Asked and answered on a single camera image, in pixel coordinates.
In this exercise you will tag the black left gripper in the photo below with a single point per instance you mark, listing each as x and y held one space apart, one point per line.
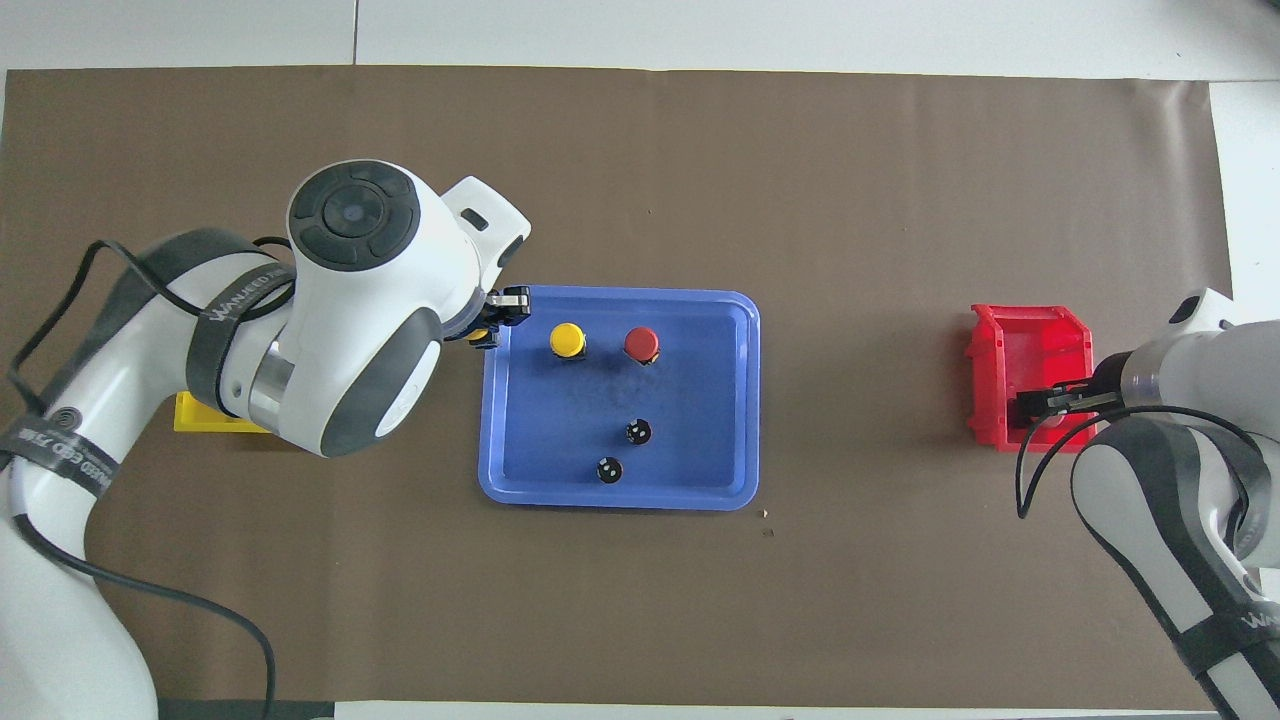
485 312

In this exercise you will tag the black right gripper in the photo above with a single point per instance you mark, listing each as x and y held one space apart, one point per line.
1108 380

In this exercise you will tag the yellow push button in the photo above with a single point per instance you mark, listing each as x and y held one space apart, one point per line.
567 339
480 335

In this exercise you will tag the red push button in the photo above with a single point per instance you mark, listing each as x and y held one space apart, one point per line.
641 342

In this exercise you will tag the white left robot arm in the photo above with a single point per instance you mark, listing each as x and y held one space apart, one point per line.
360 300

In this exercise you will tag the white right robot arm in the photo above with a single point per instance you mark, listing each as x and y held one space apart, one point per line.
1150 500

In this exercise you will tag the red plastic bin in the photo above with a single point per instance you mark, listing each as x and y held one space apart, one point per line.
1000 340

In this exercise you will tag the blue plastic tray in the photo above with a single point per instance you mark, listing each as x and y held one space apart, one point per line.
560 440

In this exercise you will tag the brown paper table mat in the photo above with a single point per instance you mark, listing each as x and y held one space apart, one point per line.
850 200

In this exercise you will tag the yellow plastic bin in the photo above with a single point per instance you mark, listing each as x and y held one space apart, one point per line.
200 415

